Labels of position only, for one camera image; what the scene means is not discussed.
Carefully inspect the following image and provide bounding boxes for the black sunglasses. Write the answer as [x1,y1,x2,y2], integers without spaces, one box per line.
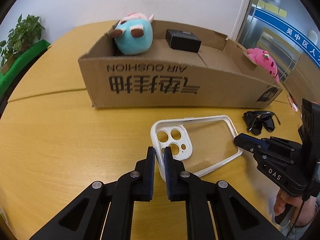
[242,111,281,136]

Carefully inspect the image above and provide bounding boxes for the white clear phone case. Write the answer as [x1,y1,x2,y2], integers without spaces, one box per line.
[150,115,243,180]

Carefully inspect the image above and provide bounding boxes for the person's right hand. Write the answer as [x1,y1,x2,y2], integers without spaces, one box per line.
[273,189,317,227]

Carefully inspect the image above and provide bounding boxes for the small orange white item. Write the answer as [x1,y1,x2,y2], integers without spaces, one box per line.
[287,95,298,112]

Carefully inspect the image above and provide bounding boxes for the green cloth covered table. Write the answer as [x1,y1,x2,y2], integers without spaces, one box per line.
[0,39,52,98]

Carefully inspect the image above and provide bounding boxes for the brown cardboard box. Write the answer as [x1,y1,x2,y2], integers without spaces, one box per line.
[78,21,282,108]

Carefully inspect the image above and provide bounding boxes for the black rectangular box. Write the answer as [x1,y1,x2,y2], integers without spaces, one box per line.
[165,29,202,53]

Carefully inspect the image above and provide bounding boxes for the teal and pink plush toy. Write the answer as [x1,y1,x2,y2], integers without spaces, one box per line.
[107,12,155,55]

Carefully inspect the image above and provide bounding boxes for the potted green plant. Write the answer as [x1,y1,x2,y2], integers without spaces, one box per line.
[1,15,45,67]

